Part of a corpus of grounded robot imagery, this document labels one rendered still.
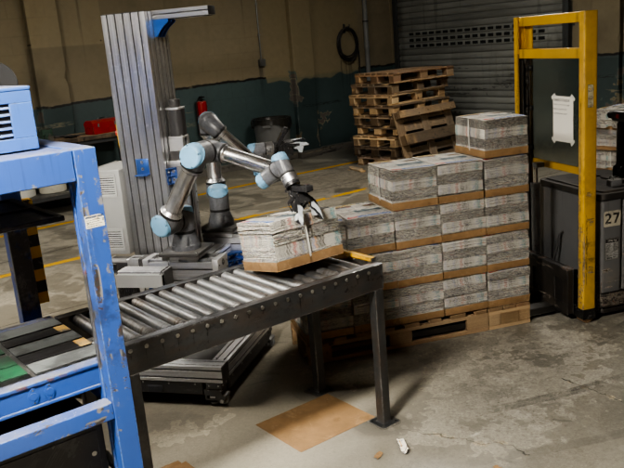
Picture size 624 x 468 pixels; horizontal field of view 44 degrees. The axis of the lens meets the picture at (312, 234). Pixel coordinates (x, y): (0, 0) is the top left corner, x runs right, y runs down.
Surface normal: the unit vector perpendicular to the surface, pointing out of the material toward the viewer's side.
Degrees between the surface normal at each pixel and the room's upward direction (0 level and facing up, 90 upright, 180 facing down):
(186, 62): 90
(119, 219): 90
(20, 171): 90
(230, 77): 90
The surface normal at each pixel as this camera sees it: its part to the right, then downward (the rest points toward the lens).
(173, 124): -0.26, 0.26
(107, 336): 0.63, 0.14
